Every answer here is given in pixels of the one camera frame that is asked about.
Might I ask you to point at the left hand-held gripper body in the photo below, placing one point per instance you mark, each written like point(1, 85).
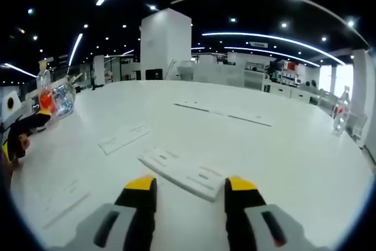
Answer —
point(10, 102)

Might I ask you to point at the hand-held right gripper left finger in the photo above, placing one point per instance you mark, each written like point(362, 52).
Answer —
point(138, 198)

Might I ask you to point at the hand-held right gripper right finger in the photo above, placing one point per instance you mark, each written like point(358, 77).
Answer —
point(241, 201)

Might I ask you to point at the white socket holder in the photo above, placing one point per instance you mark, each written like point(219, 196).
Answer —
point(176, 171)

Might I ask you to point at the person's left hand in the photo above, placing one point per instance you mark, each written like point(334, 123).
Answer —
point(7, 170)

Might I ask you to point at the red label water bottle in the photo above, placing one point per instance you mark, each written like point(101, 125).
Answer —
point(44, 98)

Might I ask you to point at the clear glass jar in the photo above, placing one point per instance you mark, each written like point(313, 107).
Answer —
point(63, 102)

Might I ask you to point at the pale stick bundle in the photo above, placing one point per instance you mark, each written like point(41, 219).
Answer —
point(73, 82)

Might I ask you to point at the white slotted plate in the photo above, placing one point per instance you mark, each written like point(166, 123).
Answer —
point(123, 140)
point(64, 204)

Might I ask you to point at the long white panel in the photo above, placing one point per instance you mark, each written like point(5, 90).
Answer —
point(249, 118)

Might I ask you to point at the black cabinet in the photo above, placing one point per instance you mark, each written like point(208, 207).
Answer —
point(154, 74)

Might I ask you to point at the white office partition desks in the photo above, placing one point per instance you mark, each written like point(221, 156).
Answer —
point(220, 74)

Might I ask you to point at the clear plastic bottle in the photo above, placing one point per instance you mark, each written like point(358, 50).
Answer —
point(342, 113)

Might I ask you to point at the white mesh chair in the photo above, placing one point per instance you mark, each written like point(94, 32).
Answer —
point(357, 127)

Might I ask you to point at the white square pillar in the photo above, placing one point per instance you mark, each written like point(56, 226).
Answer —
point(166, 42)

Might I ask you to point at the long ceiling light strip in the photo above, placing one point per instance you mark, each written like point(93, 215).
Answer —
point(273, 38)

